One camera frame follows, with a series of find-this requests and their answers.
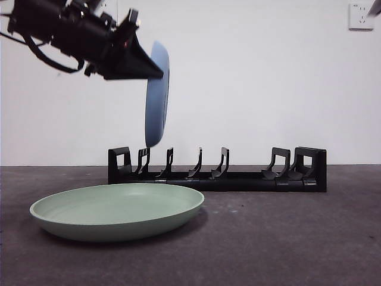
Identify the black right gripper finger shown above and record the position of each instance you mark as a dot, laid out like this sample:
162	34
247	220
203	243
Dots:
134	64

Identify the blue round plate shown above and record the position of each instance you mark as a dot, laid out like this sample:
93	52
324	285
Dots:
157	113

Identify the pale green round plate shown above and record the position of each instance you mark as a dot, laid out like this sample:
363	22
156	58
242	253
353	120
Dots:
119	214

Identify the black plastic plate rack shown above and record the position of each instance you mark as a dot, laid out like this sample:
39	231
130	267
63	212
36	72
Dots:
238	181

